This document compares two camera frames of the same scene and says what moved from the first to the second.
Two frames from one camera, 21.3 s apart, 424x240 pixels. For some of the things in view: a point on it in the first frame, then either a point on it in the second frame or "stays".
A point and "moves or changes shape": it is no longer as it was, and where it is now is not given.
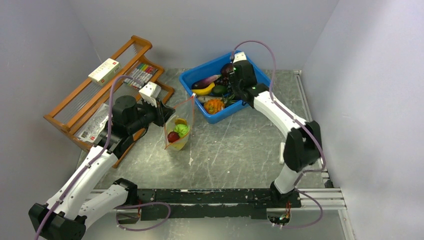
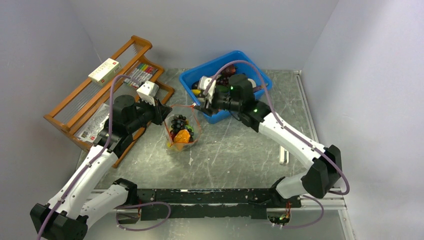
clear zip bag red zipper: [177, 129] moves or changes shape
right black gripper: [233, 82] → [208, 108]
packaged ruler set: [90, 131] stays
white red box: [106, 71] stays
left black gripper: [161, 112] stays
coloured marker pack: [142, 72] stays
